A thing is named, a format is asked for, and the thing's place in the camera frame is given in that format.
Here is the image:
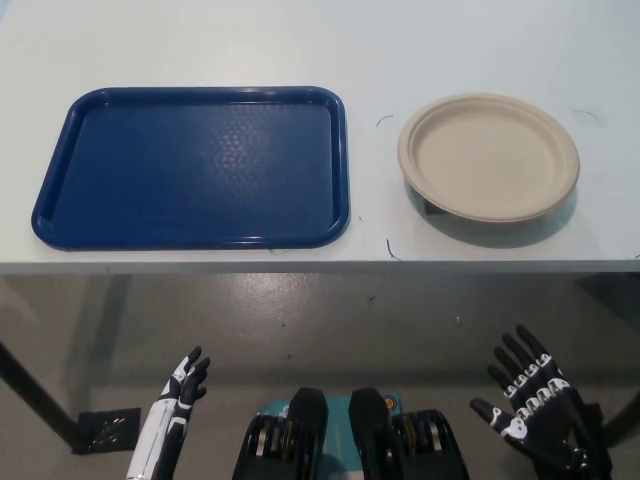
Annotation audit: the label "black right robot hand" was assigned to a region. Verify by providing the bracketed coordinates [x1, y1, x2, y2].
[469, 324, 614, 480]

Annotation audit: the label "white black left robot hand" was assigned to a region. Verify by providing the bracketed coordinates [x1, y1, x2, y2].
[125, 344, 212, 480]

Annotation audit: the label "beige paper plate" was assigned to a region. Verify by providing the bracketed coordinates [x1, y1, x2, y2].
[397, 91, 581, 223]

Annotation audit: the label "black table foot plate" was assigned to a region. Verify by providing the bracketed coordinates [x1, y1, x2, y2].
[72, 406, 142, 455]
[579, 399, 607, 441]

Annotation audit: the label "blue plastic serving tray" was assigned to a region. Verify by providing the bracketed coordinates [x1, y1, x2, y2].
[30, 85, 350, 251]

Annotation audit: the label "black table leg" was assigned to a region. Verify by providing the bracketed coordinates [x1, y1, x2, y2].
[0, 339, 84, 447]
[602, 388, 640, 447]

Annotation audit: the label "black robot legs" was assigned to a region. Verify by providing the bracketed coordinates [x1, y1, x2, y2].
[232, 386, 470, 480]

